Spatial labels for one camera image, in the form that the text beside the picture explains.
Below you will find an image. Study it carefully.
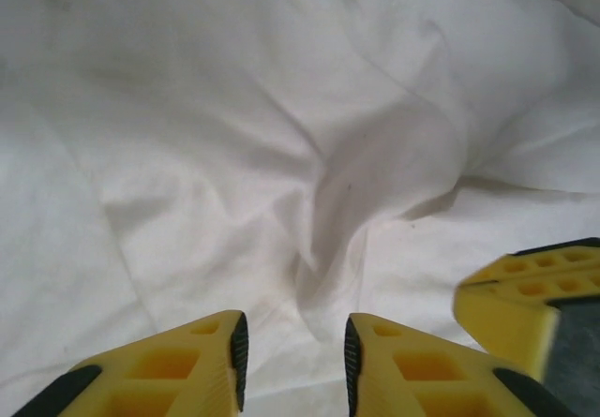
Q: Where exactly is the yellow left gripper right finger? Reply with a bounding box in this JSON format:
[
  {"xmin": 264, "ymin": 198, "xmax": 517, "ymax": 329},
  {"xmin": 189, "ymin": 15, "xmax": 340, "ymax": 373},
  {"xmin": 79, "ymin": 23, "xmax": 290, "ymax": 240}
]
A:
[{"xmin": 344, "ymin": 312, "xmax": 580, "ymax": 417}]

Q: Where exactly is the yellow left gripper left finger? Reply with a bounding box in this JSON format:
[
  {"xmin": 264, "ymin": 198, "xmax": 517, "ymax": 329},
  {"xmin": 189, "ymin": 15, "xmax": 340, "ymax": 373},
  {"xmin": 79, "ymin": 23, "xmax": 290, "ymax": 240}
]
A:
[{"xmin": 53, "ymin": 308, "xmax": 249, "ymax": 417}]

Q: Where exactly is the white t-shirt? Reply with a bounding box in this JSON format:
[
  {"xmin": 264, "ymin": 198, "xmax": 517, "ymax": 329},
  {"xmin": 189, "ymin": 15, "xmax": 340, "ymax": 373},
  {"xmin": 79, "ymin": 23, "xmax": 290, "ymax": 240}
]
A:
[{"xmin": 0, "ymin": 0, "xmax": 600, "ymax": 417}]

